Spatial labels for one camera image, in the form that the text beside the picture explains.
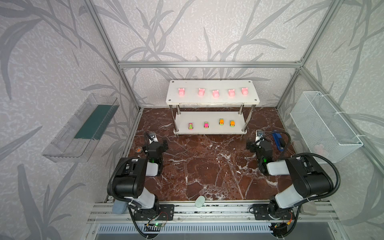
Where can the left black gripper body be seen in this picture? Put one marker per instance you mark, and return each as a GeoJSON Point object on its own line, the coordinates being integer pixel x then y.
{"type": "Point", "coordinates": [152, 145]}

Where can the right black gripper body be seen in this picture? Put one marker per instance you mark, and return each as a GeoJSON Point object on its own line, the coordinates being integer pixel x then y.
{"type": "Point", "coordinates": [258, 145]}

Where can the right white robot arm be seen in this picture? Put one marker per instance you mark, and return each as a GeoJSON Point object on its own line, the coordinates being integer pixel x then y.
{"type": "Point", "coordinates": [313, 177]}

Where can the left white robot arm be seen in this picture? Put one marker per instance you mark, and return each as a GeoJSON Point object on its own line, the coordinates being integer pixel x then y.
{"type": "Point", "coordinates": [127, 183]}

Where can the white two-tier shelf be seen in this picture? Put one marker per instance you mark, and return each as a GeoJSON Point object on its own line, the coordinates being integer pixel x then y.
{"type": "Point", "coordinates": [191, 99]}

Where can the blue stapler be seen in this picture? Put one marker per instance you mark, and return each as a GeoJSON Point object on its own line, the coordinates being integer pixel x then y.
{"type": "Point", "coordinates": [279, 139]}

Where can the pink item in basket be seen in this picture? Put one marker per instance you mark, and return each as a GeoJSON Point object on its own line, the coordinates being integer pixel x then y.
{"type": "Point", "coordinates": [321, 150]}

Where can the grey blue sponge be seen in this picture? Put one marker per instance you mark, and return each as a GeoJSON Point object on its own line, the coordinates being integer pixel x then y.
{"type": "Point", "coordinates": [119, 207]}

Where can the pale green oval soap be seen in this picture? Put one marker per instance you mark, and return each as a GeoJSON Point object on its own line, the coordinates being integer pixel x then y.
{"type": "Point", "coordinates": [200, 201]}

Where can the grey stone block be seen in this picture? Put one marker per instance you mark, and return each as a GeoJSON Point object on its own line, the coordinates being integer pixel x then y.
{"type": "Point", "coordinates": [309, 208]}

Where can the white wire wall basket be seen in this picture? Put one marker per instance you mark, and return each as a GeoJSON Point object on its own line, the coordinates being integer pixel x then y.
{"type": "Point", "coordinates": [320, 123]}

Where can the clear plastic wall bin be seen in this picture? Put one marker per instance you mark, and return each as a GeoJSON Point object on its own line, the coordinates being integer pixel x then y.
{"type": "Point", "coordinates": [78, 139]}

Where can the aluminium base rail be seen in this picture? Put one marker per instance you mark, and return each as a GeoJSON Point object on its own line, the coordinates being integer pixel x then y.
{"type": "Point", "coordinates": [213, 217]}

